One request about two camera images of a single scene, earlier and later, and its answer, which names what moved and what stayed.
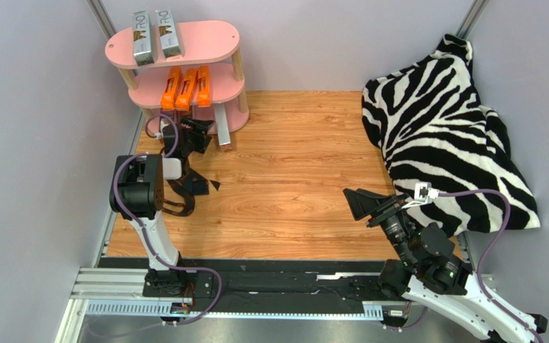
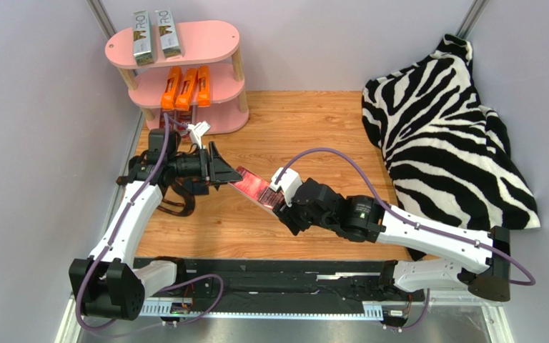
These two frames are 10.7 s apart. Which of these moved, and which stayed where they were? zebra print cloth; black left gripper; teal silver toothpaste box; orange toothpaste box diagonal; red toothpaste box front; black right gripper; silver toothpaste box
Moved: black right gripper; black left gripper; red toothpaste box front
Stayed: teal silver toothpaste box; silver toothpaste box; orange toothpaste box diagonal; zebra print cloth
